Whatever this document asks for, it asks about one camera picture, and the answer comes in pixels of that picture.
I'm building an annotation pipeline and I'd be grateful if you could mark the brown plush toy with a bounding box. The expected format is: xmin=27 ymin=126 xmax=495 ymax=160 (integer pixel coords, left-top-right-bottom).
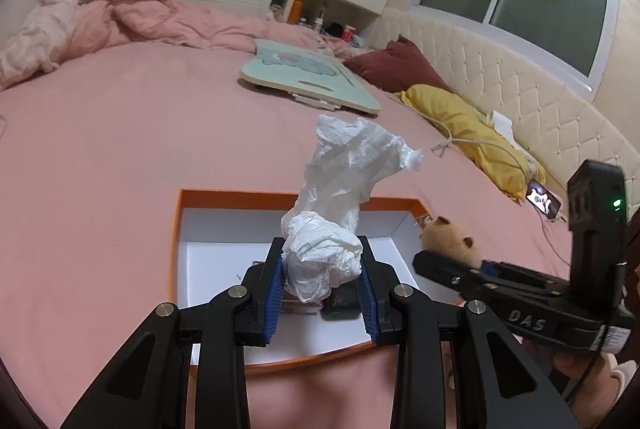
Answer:
xmin=419 ymin=215 xmax=484 ymax=271

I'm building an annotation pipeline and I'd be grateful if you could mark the pink bed sheet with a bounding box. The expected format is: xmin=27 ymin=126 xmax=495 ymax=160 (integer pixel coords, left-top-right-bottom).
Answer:
xmin=0 ymin=39 xmax=591 ymax=429

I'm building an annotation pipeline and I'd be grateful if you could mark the orange cardboard box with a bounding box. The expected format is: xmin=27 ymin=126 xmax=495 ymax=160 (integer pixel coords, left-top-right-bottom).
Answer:
xmin=171 ymin=189 xmax=469 ymax=376

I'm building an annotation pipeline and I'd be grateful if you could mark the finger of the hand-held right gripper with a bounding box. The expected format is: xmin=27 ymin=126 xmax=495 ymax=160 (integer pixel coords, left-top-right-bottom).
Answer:
xmin=475 ymin=259 xmax=568 ymax=284
xmin=412 ymin=250 xmax=506 ymax=306

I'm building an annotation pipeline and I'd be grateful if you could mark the clear heart-shaped container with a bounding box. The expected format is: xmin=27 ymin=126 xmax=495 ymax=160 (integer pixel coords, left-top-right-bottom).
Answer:
xmin=280 ymin=295 xmax=322 ymax=317

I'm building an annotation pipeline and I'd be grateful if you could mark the white tissue paper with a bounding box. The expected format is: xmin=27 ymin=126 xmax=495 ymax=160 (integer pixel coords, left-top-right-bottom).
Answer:
xmin=280 ymin=114 xmax=423 ymax=305

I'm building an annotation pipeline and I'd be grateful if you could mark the cream padded headboard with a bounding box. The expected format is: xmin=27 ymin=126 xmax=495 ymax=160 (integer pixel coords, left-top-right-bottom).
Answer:
xmin=367 ymin=6 xmax=640 ymax=222

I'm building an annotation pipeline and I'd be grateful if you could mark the person's right hand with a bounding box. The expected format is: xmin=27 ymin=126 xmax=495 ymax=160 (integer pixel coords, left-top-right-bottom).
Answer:
xmin=552 ymin=350 xmax=608 ymax=381

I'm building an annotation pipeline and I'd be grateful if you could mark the maroon pillow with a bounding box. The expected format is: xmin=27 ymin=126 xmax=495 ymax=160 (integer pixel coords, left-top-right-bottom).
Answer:
xmin=342 ymin=36 xmax=452 ymax=93

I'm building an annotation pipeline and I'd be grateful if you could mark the dark patterned card box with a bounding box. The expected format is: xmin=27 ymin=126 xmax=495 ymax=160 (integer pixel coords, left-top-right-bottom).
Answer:
xmin=320 ymin=286 xmax=360 ymax=321

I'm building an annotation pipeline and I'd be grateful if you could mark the teal lap desk board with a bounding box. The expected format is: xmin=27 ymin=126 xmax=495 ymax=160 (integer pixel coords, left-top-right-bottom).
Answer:
xmin=237 ymin=39 xmax=382 ymax=116

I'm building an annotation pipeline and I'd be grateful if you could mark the white charging cable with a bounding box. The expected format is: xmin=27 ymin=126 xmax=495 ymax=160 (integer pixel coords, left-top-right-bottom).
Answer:
xmin=430 ymin=111 xmax=572 ymax=266

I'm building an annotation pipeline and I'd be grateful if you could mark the smartphone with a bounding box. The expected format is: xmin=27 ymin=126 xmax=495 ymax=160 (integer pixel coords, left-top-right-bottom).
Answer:
xmin=526 ymin=179 xmax=564 ymax=221

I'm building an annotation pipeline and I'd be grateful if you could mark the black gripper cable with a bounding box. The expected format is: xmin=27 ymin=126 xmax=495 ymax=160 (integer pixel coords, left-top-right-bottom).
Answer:
xmin=564 ymin=323 xmax=609 ymax=404

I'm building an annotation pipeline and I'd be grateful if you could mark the pink quilt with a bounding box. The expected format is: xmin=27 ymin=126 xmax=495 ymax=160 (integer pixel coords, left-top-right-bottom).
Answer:
xmin=0 ymin=0 xmax=363 ymax=92

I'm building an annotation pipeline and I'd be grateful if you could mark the yellow pillow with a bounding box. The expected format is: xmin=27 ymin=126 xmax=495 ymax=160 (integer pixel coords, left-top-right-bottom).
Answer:
xmin=397 ymin=84 xmax=549 ymax=203

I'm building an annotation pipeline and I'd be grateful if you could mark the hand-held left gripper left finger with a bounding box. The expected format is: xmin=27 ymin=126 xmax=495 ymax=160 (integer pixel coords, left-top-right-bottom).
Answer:
xmin=60 ymin=236 xmax=286 ymax=429

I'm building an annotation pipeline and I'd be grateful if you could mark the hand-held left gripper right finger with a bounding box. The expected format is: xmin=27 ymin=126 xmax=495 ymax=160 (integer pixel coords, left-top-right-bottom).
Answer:
xmin=356 ymin=235 xmax=581 ymax=429

